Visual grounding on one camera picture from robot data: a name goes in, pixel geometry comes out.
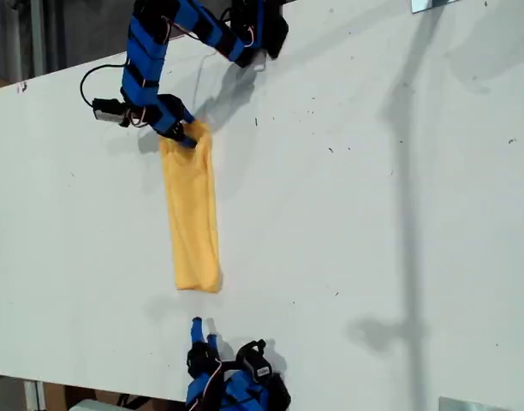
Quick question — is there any yellow square towel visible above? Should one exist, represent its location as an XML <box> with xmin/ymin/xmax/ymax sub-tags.
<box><xmin>158</xmin><ymin>121</ymin><xmax>226</xmax><ymax>295</ymax></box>

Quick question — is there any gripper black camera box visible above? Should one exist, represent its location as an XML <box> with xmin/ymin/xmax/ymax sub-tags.
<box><xmin>235</xmin><ymin>339</ymin><xmax>275</xmax><ymax>380</ymax></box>
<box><xmin>92</xmin><ymin>97</ymin><xmax>131</xmax><ymax>128</ymax></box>

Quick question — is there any camera black cable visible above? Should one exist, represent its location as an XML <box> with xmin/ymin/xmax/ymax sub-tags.
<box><xmin>79</xmin><ymin>63</ymin><xmax>127</xmax><ymax>106</ymax></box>

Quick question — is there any brown cardboard box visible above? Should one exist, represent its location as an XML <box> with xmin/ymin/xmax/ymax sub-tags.
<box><xmin>43</xmin><ymin>382</ymin><xmax>122</xmax><ymax>411</ymax></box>

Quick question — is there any steel bracket plate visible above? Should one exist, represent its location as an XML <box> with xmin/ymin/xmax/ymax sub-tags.
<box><xmin>409</xmin><ymin>0</ymin><xmax>460</xmax><ymax>15</ymax></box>

